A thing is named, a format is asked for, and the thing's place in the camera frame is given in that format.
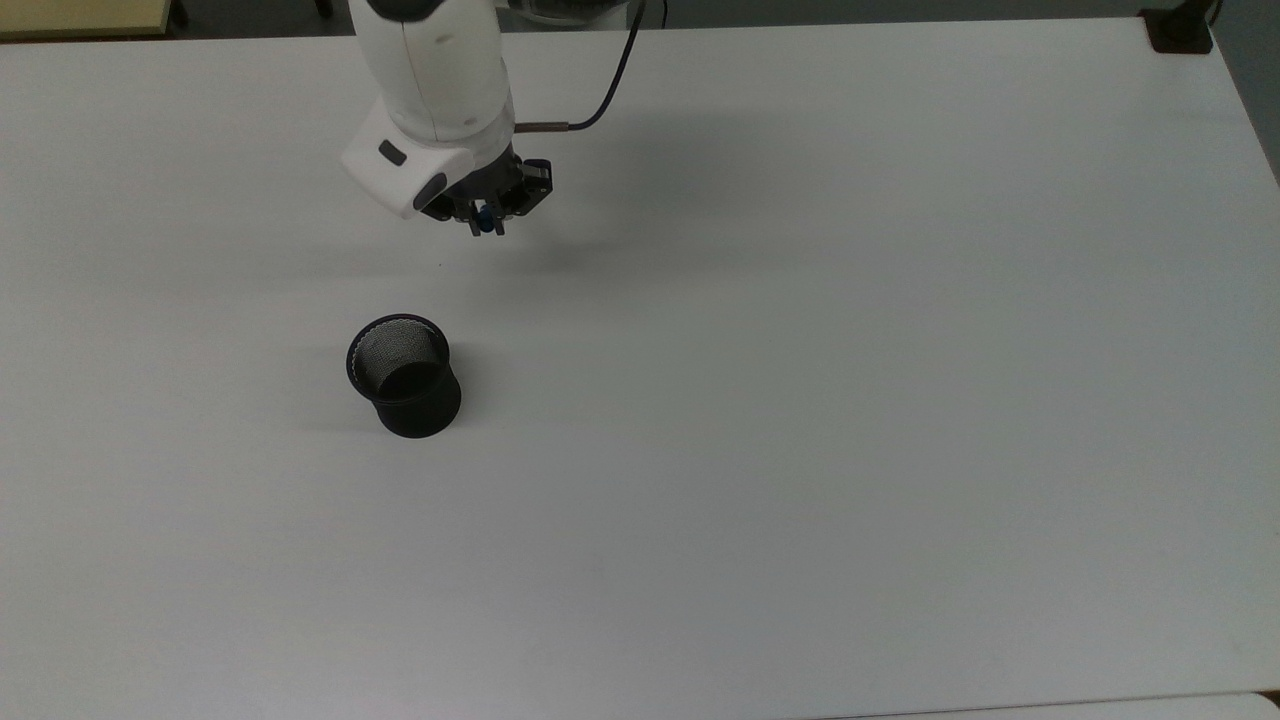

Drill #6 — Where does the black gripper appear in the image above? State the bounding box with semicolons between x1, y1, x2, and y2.
420;145;555;238

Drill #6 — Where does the black mesh pen cup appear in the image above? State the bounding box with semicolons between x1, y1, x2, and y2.
346;314;463;439

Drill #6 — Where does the yellowish wooden table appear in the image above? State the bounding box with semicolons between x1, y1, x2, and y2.
0;0;174;42

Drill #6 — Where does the black corner table clamp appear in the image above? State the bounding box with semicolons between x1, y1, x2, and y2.
1142;0;1218;55

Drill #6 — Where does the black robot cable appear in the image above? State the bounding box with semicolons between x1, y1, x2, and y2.
514;0;668;135

